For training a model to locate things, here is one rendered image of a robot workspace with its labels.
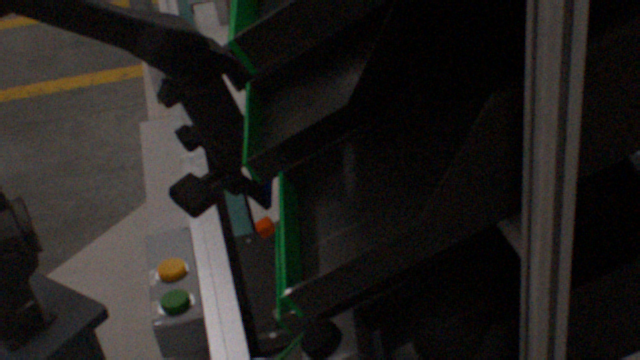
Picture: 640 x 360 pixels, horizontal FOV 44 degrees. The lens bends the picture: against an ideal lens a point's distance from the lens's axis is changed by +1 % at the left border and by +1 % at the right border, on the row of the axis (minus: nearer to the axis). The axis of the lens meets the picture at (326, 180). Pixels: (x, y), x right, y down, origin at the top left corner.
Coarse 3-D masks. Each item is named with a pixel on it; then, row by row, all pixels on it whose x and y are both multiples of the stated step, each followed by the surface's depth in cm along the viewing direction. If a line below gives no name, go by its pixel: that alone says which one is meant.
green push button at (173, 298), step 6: (168, 294) 107; (174, 294) 107; (180, 294) 107; (186, 294) 107; (162, 300) 106; (168, 300) 106; (174, 300) 106; (180, 300) 106; (186, 300) 106; (162, 306) 106; (168, 306) 105; (174, 306) 105; (180, 306) 105; (186, 306) 106; (168, 312) 105; (174, 312) 105; (180, 312) 106
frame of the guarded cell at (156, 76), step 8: (128, 0) 164; (136, 0) 165; (200, 0) 221; (208, 0) 220; (136, 8) 166; (144, 8) 166; (152, 8) 217; (192, 8) 220; (152, 72) 174; (160, 72) 174; (152, 80) 175; (160, 80) 175
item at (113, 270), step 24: (144, 216) 143; (96, 240) 139; (120, 240) 138; (144, 240) 137; (72, 264) 134; (96, 264) 133; (120, 264) 132; (144, 264) 132; (72, 288) 129; (96, 288) 128; (120, 288) 127; (144, 288) 126; (120, 312) 122; (144, 312) 122; (120, 336) 118; (144, 336) 117
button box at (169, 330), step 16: (160, 240) 120; (176, 240) 119; (192, 240) 119; (160, 256) 116; (176, 256) 116; (192, 256) 115; (192, 272) 112; (160, 288) 110; (176, 288) 110; (192, 288) 110; (192, 304) 107; (160, 320) 105; (176, 320) 105; (192, 320) 105; (160, 336) 105; (176, 336) 106; (192, 336) 106; (208, 336) 107; (176, 352) 107
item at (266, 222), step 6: (258, 222) 102; (264, 222) 101; (270, 222) 101; (276, 222) 102; (258, 228) 101; (264, 228) 101; (270, 228) 101; (264, 234) 101; (270, 234) 102; (270, 240) 102
